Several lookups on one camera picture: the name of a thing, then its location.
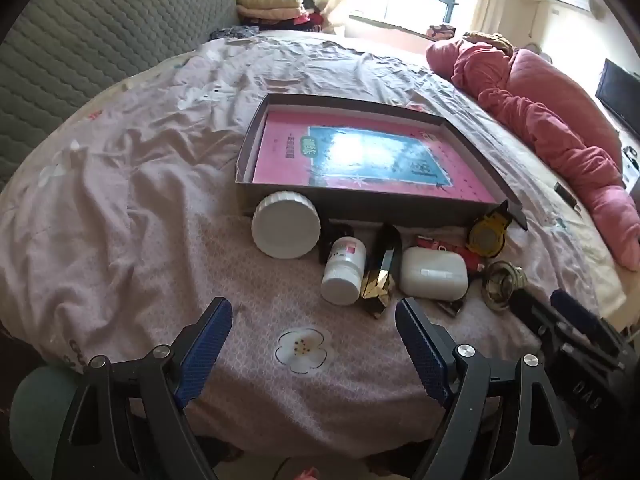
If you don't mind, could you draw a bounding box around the tan knitted cloth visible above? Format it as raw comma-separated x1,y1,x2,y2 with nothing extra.
462,31,516,53

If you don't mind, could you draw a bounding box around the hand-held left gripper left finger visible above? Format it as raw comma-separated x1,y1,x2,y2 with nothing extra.
52,297,234,480

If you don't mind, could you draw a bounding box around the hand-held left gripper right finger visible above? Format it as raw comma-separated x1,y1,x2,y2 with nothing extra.
395,297,578,480

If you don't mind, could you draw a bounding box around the red and black marker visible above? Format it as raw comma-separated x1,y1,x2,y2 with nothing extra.
415,235,488,273

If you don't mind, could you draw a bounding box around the black and gold faceted bottle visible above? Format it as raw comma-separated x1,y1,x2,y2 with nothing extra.
361,222,402,318

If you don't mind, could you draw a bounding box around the pink floral bedsheet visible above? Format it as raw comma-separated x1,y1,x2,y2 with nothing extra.
0,30,631,466

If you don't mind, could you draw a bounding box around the white round ribbed jar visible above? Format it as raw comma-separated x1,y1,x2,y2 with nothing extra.
251,191,322,260

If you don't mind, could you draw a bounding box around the black television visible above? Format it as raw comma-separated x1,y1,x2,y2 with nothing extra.
595,58,640,136

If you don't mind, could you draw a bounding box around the small black silver object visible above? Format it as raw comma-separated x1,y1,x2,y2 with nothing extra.
435,297,468,317

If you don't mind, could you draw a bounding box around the yellow and black wristwatch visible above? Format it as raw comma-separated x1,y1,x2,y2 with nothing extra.
467,200,528,261

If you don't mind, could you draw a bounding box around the black remote control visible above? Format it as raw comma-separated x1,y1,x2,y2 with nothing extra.
553,182,581,211

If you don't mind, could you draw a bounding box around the white earbuds case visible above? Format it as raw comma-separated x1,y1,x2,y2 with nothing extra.
398,246,469,302

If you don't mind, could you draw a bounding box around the dark patterned cloth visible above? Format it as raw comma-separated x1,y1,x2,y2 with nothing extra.
210,25,261,41

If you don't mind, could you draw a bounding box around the pink and blue book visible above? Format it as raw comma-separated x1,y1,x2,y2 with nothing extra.
252,110,493,206

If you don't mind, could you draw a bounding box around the pink quilt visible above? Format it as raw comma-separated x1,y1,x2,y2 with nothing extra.
425,37,640,271

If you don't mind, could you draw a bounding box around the grey cardboard box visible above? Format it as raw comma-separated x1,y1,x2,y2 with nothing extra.
234,92,528,233

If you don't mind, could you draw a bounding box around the pile of dark clothes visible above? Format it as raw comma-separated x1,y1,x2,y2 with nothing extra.
285,0,326,31

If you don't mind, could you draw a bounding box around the dark green round object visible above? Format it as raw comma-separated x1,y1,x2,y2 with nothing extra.
10,366,88,461

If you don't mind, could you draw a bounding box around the grey quilted headboard cover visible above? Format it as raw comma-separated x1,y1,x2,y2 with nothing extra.
0,0,241,186

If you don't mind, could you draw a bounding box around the cream folded blanket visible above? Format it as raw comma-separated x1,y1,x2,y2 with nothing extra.
235,0,306,23

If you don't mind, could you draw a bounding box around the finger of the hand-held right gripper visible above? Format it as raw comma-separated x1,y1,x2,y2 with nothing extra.
509,289,567,344
550,288,627,357

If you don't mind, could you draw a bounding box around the small white pill bottle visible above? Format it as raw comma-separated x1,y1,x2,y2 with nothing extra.
320,237,367,306

